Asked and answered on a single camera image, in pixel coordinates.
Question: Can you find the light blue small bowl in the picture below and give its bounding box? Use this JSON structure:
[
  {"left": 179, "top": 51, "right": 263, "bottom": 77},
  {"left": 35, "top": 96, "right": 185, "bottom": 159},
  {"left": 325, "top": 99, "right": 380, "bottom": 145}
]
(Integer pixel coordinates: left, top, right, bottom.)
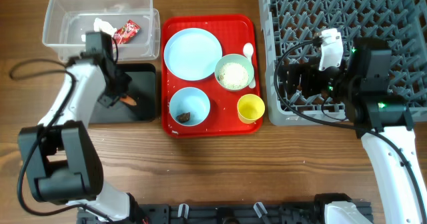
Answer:
[{"left": 169, "top": 87, "right": 211, "bottom": 127}]

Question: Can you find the black plastic tray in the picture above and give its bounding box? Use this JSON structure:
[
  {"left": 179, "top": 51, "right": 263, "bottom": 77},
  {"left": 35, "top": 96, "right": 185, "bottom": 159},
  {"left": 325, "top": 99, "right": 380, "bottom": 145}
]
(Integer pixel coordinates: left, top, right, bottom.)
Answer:
[{"left": 89, "top": 63, "right": 157, "bottom": 124}]

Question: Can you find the orange carrot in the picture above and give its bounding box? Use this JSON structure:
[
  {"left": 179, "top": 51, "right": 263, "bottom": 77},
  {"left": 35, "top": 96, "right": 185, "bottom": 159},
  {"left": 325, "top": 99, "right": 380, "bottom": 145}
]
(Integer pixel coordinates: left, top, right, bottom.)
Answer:
[{"left": 120, "top": 95, "right": 137, "bottom": 106}]

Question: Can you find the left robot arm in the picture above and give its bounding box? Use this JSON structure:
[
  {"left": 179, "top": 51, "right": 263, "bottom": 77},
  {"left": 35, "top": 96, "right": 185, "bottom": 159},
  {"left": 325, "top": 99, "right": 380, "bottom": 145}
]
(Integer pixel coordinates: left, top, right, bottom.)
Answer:
[{"left": 17, "top": 31, "right": 144, "bottom": 223}]

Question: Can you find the white plastic spoon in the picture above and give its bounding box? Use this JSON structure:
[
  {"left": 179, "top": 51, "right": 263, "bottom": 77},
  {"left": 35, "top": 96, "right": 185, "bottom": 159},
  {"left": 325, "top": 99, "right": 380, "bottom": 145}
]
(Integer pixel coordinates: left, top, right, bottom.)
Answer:
[{"left": 243, "top": 43, "right": 256, "bottom": 89}]

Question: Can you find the green bowl with rice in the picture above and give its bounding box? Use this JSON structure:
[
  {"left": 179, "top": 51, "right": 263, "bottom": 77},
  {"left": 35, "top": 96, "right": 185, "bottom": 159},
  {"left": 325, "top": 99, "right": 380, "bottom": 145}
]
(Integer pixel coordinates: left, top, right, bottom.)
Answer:
[{"left": 214, "top": 54, "right": 254, "bottom": 91}]

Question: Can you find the brown food scrap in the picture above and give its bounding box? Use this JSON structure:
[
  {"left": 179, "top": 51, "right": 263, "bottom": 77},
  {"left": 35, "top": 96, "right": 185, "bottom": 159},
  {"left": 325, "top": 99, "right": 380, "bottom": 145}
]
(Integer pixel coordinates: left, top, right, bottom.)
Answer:
[{"left": 176, "top": 112, "right": 191, "bottom": 123}]

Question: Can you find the yellow plastic cup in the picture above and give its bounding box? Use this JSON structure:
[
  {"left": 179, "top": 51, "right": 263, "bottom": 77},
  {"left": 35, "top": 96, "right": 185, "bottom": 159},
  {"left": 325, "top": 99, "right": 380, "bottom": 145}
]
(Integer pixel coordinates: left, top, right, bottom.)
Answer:
[{"left": 237, "top": 94, "right": 266, "bottom": 124}]

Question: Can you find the light blue plate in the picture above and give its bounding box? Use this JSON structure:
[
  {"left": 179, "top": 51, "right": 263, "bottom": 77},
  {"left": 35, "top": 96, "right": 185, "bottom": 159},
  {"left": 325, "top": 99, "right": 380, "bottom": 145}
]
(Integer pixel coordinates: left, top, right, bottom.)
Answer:
[{"left": 163, "top": 28, "right": 223, "bottom": 81}]

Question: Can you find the clear plastic waste bin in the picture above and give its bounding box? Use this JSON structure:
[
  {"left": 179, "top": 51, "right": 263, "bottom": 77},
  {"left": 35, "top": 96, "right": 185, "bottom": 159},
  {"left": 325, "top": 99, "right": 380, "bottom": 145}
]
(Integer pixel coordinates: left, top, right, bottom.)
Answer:
[{"left": 42, "top": 0, "right": 161, "bottom": 62}]

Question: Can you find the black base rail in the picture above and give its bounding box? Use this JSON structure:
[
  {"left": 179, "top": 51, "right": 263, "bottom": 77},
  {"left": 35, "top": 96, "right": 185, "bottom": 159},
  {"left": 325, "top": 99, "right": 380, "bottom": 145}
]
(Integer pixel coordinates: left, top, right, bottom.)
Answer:
[{"left": 76, "top": 201, "right": 373, "bottom": 224}]

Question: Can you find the red snack wrapper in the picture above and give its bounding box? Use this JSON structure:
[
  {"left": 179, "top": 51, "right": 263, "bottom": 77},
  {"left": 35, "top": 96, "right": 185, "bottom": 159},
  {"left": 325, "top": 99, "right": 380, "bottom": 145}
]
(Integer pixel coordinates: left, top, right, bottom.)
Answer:
[{"left": 113, "top": 19, "right": 141, "bottom": 44}]

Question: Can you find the white tissue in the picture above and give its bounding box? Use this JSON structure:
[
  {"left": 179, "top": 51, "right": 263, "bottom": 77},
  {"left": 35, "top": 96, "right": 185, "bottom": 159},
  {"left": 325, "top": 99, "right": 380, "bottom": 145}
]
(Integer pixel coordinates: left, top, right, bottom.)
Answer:
[{"left": 89, "top": 17, "right": 117, "bottom": 37}]

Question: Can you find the grey dishwasher rack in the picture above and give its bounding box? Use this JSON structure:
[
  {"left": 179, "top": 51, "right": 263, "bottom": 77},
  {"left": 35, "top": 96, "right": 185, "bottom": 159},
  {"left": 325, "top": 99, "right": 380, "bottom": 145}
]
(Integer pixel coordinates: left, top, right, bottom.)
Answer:
[{"left": 259, "top": 0, "right": 426, "bottom": 126}]

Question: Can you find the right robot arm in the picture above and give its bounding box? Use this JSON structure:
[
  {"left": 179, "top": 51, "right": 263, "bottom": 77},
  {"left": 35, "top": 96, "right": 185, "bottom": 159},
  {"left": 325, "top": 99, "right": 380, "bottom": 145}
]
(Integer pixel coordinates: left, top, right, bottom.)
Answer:
[{"left": 273, "top": 36, "right": 426, "bottom": 223}]

